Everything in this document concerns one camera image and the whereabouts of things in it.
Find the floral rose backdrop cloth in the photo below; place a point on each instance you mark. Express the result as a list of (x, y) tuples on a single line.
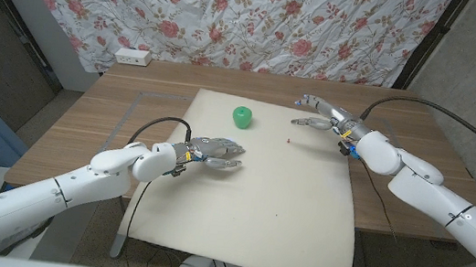
[(235, 18)]

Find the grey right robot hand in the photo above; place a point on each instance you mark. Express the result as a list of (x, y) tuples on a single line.
[(337, 116)]

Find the white power strip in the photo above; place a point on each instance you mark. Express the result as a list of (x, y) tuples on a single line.
[(133, 57)]

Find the cream foam mat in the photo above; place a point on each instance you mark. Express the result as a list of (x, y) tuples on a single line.
[(246, 208)]

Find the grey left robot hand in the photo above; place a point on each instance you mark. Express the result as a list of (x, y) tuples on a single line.
[(213, 148)]

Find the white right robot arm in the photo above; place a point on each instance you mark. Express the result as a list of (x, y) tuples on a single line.
[(441, 197)]

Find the grey table leg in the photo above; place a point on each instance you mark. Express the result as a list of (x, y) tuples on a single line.
[(117, 247)]

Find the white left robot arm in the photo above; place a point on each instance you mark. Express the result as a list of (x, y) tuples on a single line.
[(49, 201)]

